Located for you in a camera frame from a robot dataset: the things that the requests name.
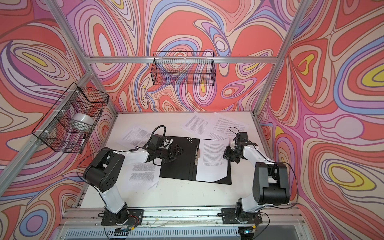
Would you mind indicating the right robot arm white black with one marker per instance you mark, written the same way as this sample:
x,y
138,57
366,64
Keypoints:
x,y
270,185

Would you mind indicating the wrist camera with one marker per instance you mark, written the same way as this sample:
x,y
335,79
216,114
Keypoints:
x,y
242,137
157,140

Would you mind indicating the orange and black folder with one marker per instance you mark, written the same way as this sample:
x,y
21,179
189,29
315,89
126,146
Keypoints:
x,y
184,168

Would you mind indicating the green circuit board left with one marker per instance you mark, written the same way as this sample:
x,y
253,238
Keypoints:
x,y
120,230

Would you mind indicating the metal folder clip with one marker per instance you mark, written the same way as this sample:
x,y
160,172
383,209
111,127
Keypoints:
x,y
197,155

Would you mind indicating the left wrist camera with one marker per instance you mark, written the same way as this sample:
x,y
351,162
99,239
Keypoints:
x,y
157,140

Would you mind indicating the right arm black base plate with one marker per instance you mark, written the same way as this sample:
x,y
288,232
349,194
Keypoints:
x,y
231,216

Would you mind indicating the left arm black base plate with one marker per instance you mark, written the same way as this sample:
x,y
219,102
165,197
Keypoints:
x,y
130,217

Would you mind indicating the black wire basket on left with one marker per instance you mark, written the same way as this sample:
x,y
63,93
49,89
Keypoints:
x,y
58,134

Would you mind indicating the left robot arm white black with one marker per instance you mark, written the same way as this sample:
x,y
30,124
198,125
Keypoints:
x,y
104,170

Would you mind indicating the black wire basket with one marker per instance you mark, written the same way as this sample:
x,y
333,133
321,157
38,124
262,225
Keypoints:
x,y
58,134
183,68

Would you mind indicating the black wire basket at back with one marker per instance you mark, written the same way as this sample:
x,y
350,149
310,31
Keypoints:
x,y
183,68

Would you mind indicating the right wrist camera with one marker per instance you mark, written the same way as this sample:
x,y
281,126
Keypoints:
x,y
242,137

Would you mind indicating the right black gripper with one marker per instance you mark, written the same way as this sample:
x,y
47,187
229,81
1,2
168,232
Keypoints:
x,y
227,154

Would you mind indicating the white tape roll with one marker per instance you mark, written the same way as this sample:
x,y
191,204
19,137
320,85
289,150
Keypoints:
x,y
82,122

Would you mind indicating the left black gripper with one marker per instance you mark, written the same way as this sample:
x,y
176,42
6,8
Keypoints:
x,y
171,155

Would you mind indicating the green circuit board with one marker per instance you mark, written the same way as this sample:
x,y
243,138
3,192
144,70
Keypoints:
x,y
249,230
120,230

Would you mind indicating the green circuit board right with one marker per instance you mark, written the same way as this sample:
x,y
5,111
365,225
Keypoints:
x,y
249,230

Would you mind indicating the printed paper sheet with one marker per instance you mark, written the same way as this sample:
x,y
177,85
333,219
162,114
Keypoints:
x,y
227,127
138,175
134,137
200,125
211,165

